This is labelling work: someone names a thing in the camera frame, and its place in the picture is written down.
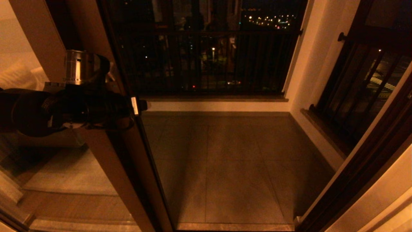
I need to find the brown framed fixed glass panel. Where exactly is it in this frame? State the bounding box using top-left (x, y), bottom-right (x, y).
top-left (0, 0), bottom-right (155, 232)

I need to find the dark metal floor track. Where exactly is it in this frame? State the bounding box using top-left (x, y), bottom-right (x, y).
top-left (175, 222), bottom-right (296, 232)

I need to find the dark brown door jamb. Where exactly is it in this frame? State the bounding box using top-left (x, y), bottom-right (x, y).
top-left (295, 69), bottom-right (412, 232)

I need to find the brown framed sliding glass door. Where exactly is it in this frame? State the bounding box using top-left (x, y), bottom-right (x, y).
top-left (45, 0), bottom-right (176, 232)

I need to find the dark front-load washing machine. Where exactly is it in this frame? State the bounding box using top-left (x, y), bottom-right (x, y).
top-left (0, 127), bottom-right (87, 149)

